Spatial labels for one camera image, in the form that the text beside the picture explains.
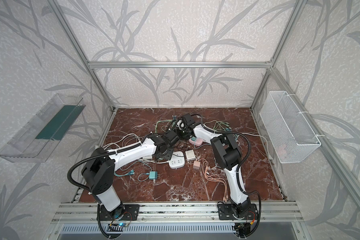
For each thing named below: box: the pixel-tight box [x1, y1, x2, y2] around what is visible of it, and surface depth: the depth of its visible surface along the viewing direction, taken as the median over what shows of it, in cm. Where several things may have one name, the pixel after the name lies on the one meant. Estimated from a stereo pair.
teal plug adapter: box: [149, 171, 158, 180], surface depth 85 cm
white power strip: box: [168, 151, 185, 169], surface depth 91 cm
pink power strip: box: [188, 137, 204, 146], surface depth 100 cm
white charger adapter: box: [185, 149, 196, 161], surface depth 93 cm
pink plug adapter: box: [193, 160, 201, 170], surface depth 90 cm
